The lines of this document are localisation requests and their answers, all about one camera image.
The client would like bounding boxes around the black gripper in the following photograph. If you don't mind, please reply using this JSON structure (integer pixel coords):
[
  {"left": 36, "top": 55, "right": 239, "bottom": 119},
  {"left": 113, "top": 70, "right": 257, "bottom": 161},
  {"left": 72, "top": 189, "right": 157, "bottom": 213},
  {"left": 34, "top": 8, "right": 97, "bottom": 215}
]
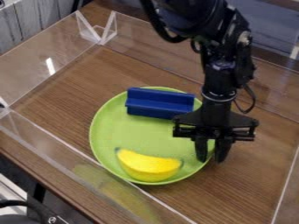
[{"left": 172, "top": 99, "right": 259, "bottom": 163}]

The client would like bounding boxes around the blue plastic block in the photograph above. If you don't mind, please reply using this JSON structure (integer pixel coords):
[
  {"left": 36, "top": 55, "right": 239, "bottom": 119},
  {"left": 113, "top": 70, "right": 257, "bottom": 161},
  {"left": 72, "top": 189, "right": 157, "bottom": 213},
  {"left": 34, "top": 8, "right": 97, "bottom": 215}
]
[{"left": 125, "top": 87, "right": 195, "bottom": 120}]

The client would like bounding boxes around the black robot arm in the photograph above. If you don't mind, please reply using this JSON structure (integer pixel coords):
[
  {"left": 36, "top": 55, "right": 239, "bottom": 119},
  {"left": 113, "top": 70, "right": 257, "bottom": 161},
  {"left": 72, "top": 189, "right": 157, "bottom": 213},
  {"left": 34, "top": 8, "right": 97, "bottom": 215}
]
[{"left": 138, "top": 0, "right": 259, "bottom": 162}]

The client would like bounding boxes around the green plate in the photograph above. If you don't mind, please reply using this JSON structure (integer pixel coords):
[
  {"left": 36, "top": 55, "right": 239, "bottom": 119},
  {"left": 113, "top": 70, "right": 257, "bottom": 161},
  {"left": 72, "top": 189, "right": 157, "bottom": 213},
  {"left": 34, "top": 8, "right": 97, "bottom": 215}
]
[{"left": 88, "top": 91, "right": 215, "bottom": 186}]

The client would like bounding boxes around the yellow toy banana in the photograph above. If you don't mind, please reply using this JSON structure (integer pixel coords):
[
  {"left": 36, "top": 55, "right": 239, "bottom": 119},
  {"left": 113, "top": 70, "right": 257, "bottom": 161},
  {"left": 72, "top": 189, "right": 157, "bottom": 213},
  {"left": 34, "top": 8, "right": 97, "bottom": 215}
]
[{"left": 116, "top": 148, "right": 184, "bottom": 182}]

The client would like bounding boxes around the black device with screw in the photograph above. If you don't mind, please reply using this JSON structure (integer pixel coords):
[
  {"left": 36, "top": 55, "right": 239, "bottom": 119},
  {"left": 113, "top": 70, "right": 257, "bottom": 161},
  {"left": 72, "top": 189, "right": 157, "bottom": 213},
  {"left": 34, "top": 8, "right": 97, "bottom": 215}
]
[{"left": 26, "top": 201, "right": 70, "bottom": 224}]

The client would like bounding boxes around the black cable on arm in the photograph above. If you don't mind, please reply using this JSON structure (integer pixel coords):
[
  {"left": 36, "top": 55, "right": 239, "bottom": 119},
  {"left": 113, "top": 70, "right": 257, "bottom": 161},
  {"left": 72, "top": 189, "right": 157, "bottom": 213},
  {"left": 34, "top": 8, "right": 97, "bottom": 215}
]
[{"left": 232, "top": 83, "right": 257, "bottom": 115}]

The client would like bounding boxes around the clear acrylic enclosure wall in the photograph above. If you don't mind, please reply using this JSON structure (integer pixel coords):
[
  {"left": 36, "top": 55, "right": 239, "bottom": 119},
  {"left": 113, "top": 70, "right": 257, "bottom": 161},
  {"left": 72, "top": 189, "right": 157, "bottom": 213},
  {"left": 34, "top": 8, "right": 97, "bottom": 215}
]
[{"left": 0, "top": 6, "right": 299, "bottom": 224}]

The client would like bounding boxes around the clear acrylic corner bracket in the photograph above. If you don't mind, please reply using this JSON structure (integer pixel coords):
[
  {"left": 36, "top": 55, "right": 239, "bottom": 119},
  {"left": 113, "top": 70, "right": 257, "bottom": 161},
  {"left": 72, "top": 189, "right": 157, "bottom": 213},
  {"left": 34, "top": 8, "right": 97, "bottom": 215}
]
[{"left": 74, "top": 11, "right": 117, "bottom": 46}]

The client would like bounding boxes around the black cable lower left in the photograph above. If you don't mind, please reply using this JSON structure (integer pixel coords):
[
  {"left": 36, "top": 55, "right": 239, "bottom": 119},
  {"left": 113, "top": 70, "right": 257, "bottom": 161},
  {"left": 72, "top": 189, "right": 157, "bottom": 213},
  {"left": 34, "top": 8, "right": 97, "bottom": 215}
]
[{"left": 0, "top": 199, "right": 40, "bottom": 224}]

